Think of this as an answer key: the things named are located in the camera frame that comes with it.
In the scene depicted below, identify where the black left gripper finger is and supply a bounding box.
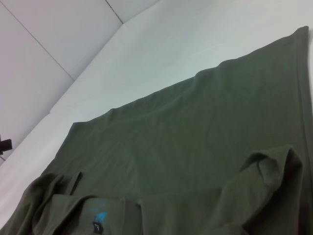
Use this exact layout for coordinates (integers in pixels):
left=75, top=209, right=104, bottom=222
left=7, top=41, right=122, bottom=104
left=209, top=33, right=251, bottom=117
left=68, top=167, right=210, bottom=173
left=0, top=134, right=13, bottom=156

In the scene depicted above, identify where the dark green FREE t-shirt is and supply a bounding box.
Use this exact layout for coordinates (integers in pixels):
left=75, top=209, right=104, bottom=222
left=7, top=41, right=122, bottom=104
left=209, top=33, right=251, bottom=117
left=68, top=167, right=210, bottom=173
left=14, top=25, right=313, bottom=235

